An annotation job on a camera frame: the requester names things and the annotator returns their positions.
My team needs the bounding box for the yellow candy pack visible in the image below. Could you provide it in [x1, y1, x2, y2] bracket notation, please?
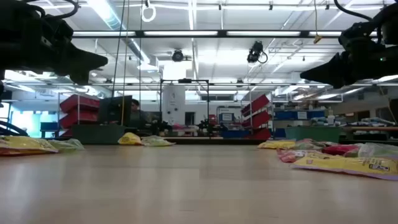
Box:
[290, 154, 398, 182]
[257, 139, 297, 150]
[118, 132, 143, 146]
[0, 136, 59, 154]

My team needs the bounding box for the white hanging ring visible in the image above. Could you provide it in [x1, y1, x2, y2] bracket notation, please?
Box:
[141, 0, 157, 23]

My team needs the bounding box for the light teal plastic bin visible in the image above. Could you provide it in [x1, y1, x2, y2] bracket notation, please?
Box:
[284, 126, 342, 144]

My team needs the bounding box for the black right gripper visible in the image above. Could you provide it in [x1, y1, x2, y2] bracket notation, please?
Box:
[300, 23, 381, 90]

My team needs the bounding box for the blue storage bins row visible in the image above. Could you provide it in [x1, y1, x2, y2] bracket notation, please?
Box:
[273, 110, 326, 121]

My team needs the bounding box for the black round camera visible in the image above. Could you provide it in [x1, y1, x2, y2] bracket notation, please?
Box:
[171, 49, 185, 63]

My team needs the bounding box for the blue crate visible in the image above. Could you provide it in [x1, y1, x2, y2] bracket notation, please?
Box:
[221, 129, 249, 139]

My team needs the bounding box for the person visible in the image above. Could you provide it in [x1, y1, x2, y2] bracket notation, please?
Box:
[129, 98, 149, 129]

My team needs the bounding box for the black background rig frame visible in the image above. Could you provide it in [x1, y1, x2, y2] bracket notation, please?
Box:
[159, 78, 210, 138]

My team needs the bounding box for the small black background robot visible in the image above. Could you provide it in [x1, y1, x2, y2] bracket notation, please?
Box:
[150, 119, 174, 136]
[197, 118, 229, 136]

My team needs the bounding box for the white bottle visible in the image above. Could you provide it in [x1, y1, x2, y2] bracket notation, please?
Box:
[326, 107, 336, 126]

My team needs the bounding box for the hanging black cable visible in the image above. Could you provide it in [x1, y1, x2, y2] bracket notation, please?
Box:
[111, 0, 126, 94]

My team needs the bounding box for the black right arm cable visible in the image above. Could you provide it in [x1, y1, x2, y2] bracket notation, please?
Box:
[334, 0, 374, 22]

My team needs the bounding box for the hanging yellow hook cord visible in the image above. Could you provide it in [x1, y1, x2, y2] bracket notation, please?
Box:
[313, 0, 323, 45]

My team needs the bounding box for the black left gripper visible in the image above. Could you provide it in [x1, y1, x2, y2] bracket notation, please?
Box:
[29, 7, 109, 85]

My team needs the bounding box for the wooden workbench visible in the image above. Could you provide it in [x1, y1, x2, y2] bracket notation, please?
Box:
[341, 125, 398, 132]

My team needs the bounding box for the red bin rack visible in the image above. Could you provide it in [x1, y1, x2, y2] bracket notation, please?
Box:
[58, 94, 101, 138]
[240, 94, 272, 141]

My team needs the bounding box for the black light bar beam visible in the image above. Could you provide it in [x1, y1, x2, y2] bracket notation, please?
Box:
[70, 29, 379, 39]

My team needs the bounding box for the black background monitor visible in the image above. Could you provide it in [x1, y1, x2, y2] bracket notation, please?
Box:
[98, 95, 133, 126]

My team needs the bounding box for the dark background bench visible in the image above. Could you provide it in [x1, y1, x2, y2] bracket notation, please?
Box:
[39, 121, 59, 138]

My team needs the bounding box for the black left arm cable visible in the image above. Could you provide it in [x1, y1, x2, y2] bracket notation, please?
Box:
[30, 0, 80, 20]

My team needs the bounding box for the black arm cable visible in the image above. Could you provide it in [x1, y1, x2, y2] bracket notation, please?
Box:
[334, 0, 374, 22]
[30, 0, 80, 20]

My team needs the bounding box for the dark teal plastic bin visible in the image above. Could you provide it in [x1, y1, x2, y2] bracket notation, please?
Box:
[72, 124, 126, 145]

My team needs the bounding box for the black camera with cable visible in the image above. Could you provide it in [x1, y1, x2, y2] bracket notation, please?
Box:
[246, 40, 269, 65]

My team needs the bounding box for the dark curved tube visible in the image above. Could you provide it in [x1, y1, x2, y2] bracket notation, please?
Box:
[0, 120, 29, 137]

